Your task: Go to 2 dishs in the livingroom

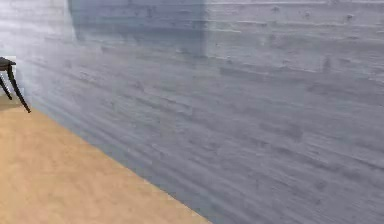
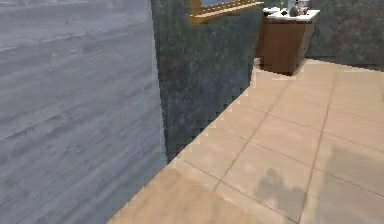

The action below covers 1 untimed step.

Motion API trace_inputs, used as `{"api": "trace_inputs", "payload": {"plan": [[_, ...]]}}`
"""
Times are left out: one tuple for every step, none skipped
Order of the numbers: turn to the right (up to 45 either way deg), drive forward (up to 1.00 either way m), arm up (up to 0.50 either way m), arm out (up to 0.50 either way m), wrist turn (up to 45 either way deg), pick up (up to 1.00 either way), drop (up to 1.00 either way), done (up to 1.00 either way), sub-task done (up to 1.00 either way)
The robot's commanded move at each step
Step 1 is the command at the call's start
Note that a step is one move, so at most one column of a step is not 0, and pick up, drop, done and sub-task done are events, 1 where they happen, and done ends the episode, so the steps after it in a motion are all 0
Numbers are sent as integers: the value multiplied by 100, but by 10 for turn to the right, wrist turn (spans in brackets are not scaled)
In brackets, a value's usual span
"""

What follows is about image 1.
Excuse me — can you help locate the black table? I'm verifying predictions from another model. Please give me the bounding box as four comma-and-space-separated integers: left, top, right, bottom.
0, 56, 32, 114

